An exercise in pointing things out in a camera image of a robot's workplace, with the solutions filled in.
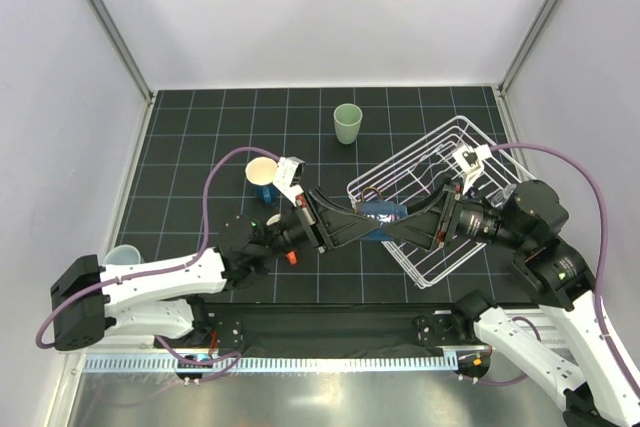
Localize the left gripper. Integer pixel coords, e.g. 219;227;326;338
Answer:
258;187;381;265

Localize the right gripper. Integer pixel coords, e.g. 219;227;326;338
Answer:
379;174;526;251

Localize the dark blue cup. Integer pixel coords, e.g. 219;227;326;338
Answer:
354;186;408;224

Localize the orange mug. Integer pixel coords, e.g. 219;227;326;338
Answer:
267;214;301;266

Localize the clear faceted glass cup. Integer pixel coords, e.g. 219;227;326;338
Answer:
489;184;517;209

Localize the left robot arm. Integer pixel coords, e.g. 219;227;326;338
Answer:
36;188;380;352

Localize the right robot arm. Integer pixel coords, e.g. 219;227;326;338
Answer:
385;180;639;426

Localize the black gridded table mat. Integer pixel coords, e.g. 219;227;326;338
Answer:
92;86;551;306

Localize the blue mug cream inside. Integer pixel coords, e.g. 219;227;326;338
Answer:
245;157;279;204

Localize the pale green tumbler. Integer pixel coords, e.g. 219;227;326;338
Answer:
333;103;363;145

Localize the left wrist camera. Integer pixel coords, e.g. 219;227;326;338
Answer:
273;157;305;203

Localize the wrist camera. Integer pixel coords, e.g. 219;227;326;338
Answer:
453;144;492;194
273;157;305;203

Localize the white wire dish rack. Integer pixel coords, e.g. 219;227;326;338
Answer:
345;115;539;290

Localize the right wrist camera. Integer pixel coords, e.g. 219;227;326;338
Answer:
453;144;492;194

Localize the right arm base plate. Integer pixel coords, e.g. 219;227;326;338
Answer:
414;311;458;347

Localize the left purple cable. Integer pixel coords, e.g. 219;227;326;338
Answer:
37;145;284;381

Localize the purple cable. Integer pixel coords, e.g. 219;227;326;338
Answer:
37;145;284;381
474;142;610;388

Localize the slotted cable duct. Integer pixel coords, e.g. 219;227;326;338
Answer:
82;352;458;375

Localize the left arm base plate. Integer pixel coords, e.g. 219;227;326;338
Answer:
209;313;244;352

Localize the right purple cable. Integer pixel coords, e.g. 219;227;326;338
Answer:
474;142;610;388

